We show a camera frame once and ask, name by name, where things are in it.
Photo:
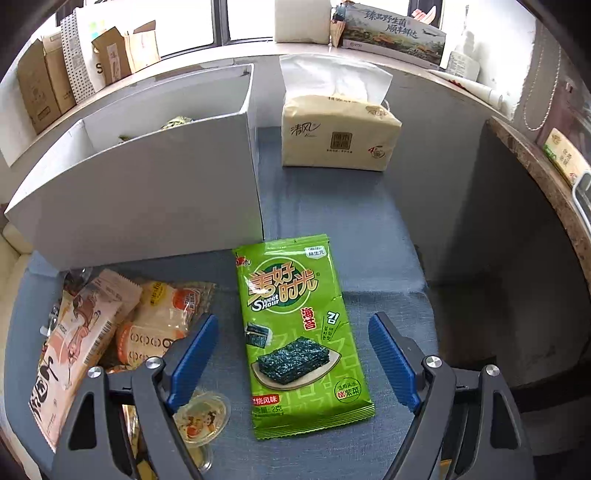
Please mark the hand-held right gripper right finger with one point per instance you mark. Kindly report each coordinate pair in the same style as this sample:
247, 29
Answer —
392, 355

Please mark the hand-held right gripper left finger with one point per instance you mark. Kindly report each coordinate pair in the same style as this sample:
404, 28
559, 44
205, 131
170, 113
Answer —
198, 355

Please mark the yellow snack packet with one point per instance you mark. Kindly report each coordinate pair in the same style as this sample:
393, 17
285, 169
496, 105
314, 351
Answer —
130, 429

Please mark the green seaweed snack packet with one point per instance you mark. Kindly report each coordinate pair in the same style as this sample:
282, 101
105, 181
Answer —
295, 323

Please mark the clear braised meat packet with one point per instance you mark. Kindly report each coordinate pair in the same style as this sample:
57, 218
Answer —
76, 279

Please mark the white cardboard box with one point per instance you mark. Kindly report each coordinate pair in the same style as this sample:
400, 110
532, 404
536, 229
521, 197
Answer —
161, 194

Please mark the orange rice cracker packet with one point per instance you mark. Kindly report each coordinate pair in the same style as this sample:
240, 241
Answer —
138, 341
180, 300

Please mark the clear jelly cup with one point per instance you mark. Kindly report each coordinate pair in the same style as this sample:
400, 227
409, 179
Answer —
203, 417

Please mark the pink snack packet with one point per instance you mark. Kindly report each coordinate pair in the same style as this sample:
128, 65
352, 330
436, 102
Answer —
78, 332

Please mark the blue tablecloth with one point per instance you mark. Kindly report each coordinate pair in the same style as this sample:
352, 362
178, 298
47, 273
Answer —
323, 207

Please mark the cream sofa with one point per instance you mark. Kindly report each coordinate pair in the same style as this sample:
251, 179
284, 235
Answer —
11, 249

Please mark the beige tissue pack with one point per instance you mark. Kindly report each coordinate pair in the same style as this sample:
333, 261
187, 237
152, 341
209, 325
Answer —
332, 134

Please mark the green patterned snack packet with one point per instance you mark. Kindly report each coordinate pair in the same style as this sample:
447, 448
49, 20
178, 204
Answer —
175, 123

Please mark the white electronic device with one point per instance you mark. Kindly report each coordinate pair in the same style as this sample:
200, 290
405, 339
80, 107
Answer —
584, 194

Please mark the small green yellow box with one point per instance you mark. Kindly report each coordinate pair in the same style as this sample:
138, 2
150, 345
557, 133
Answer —
561, 154

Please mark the white pouch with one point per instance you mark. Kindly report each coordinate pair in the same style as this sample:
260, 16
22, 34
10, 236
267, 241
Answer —
464, 60

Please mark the brown cardboard box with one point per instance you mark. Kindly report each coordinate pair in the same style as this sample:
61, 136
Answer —
37, 92
62, 78

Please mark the open labelled cardboard box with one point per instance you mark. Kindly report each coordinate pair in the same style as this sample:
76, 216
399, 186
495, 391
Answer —
113, 57

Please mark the open plain cardboard box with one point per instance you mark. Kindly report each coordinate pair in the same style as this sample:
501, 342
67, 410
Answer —
143, 46

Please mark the long printed gift box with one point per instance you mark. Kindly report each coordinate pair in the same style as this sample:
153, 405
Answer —
397, 37

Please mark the polka dot paper bag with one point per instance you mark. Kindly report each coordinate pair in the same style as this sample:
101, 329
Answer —
76, 55

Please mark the brown paper bundle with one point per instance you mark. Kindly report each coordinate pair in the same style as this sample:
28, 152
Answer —
338, 30

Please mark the white paper bag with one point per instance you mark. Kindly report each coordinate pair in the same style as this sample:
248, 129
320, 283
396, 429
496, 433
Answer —
99, 23

